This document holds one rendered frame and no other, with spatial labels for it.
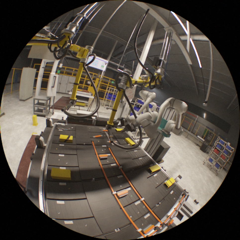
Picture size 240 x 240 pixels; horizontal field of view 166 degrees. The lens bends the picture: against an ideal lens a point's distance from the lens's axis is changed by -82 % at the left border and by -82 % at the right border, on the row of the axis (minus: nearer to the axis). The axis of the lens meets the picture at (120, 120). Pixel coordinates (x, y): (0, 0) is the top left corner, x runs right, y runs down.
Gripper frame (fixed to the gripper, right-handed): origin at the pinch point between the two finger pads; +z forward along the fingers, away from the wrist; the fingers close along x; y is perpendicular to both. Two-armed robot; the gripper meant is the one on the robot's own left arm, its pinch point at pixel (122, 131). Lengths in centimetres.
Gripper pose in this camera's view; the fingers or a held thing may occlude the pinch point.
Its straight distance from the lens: 100.1
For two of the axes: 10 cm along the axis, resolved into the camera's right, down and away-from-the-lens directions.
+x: -6.4, -6.4, -4.2
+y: 0.6, -5.9, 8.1
